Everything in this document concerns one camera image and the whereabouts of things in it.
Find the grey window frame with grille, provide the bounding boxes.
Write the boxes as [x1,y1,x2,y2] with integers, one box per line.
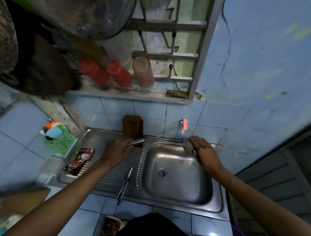
[66,0,224,105]

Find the person's left hand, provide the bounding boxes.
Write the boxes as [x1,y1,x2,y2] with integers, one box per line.
[101,138,134,169]

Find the person's right forearm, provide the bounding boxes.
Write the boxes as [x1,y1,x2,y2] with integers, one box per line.
[211,165,311,236]

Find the container with food scraps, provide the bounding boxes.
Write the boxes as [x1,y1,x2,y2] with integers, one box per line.
[100,215,123,236]

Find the large metal pot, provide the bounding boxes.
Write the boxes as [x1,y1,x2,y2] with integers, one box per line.
[23,0,137,41]

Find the dark blackened wok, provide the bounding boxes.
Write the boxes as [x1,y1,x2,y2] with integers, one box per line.
[0,0,82,96]

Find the person's left forearm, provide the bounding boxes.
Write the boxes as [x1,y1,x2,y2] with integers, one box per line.
[0,158,115,236]

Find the steel kitchen knife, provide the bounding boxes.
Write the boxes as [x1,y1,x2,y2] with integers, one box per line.
[126,135,185,147]

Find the red and black packet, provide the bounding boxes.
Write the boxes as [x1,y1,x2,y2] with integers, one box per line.
[64,147,96,176]

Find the brown scrubbing brush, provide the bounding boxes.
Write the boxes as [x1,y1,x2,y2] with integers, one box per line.
[166,90,189,100]

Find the stainless steel sink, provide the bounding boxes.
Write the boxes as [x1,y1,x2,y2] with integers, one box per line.
[58,128,230,221]

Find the brown wooden cutting board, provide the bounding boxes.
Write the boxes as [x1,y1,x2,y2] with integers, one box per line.
[122,115,144,148]

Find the clear pink ribbed glass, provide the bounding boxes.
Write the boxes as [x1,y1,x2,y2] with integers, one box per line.
[132,56,155,89]

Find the colourful sponges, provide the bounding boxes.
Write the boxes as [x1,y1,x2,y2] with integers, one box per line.
[40,121,66,141]

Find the person's right hand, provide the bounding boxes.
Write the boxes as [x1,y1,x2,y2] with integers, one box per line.
[189,135,224,174]

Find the person's dark clothing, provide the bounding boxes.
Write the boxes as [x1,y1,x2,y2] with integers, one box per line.
[116,213,189,236]

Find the red plastic cup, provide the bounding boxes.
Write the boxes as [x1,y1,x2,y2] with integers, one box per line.
[78,58,110,86]
[106,60,133,88]

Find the green plastic basket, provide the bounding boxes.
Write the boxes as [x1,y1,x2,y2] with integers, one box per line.
[44,126,76,156]

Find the white faucet with red handle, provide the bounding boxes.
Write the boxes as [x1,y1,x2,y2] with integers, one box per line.
[179,119,188,136]

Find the steel tongs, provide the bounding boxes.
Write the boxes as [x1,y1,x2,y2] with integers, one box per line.
[117,167,134,206]

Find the grey steel wool scrubber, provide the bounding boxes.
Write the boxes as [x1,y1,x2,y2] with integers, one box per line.
[182,138,195,155]

